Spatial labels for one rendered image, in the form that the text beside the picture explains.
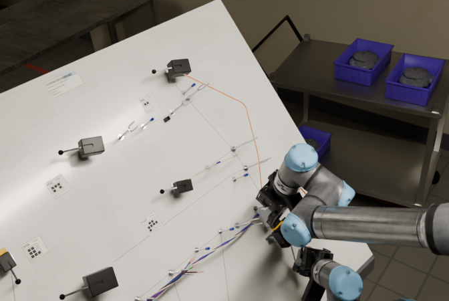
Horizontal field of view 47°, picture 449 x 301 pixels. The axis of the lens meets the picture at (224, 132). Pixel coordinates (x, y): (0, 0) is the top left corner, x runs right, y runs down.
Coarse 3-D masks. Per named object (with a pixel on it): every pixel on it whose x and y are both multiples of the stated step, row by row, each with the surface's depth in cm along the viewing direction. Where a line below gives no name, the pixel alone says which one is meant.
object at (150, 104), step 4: (144, 96) 152; (148, 96) 153; (152, 96) 153; (140, 100) 151; (144, 100) 152; (148, 100) 152; (152, 100) 153; (156, 100) 154; (144, 104) 151; (148, 104) 152; (152, 104) 153; (156, 104) 153; (144, 108) 151; (148, 108) 152; (152, 108) 152; (156, 108) 153; (148, 112) 151
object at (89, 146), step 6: (84, 138) 132; (90, 138) 132; (96, 138) 133; (78, 144) 134; (84, 144) 131; (90, 144) 132; (96, 144) 133; (102, 144) 133; (60, 150) 130; (66, 150) 131; (84, 150) 131; (90, 150) 132; (96, 150) 132; (102, 150) 133; (84, 156) 133; (90, 156) 140
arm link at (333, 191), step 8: (320, 168) 126; (312, 176) 125; (320, 176) 125; (328, 176) 125; (336, 176) 127; (312, 184) 125; (320, 184) 124; (328, 184) 124; (336, 184) 124; (344, 184) 125; (312, 192) 123; (320, 192) 122; (328, 192) 122; (336, 192) 123; (344, 192) 123; (352, 192) 124; (328, 200) 121; (336, 200) 123; (344, 200) 123
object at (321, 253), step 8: (304, 248) 148; (312, 248) 143; (304, 256) 144; (312, 256) 143; (320, 256) 137; (328, 256) 138; (304, 264) 143; (312, 264) 143; (304, 272) 143; (312, 272) 136
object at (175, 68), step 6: (174, 60) 149; (180, 60) 150; (186, 60) 151; (168, 66) 151; (174, 66) 150; (180, 66) 150; (186, 66) 151; (168, 72) 152; (174, 72) 149; (180, 72) 149; (186, 72) 151; (168, 78) 157; (174, 78) 158
